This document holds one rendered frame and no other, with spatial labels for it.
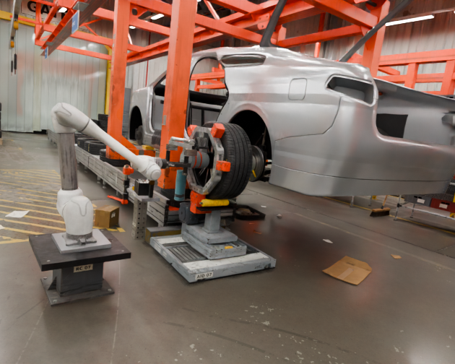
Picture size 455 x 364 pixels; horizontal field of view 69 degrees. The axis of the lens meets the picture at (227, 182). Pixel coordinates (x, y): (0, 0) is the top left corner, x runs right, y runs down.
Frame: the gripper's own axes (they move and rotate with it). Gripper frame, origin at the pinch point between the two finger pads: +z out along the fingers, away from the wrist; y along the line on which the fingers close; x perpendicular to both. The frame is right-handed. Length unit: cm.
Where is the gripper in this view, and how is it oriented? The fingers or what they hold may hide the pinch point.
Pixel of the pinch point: (185, 165)
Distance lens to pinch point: 253.8
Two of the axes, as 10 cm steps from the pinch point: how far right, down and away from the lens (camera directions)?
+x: 1.2, -9.8, -1.6
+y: 5.5, 2.0, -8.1
